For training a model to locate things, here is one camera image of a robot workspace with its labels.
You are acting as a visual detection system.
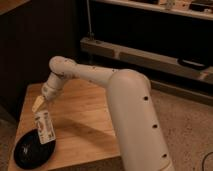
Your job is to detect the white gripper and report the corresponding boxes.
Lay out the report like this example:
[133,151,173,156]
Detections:
[32,73,64,112]

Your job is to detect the clear labelled plastic bottle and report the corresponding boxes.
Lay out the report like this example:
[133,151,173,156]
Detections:
[35,110,56,144]

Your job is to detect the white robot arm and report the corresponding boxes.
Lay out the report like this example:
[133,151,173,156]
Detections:
[32,56,175,171]

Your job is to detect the light wooden table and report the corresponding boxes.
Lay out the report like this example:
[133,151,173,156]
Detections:
[8,79,120,171]

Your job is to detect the vertical metal pole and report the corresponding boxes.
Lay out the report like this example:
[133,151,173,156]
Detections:
[86,0,94,40]

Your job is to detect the grey metal beam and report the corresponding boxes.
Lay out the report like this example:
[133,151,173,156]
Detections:
[80,37,213,84]

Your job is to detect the wooden shelf with items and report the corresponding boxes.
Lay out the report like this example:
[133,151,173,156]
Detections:
[93,0,213,21]

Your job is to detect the black handle on beam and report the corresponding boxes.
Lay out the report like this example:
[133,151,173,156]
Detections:
[177,59,209,70]

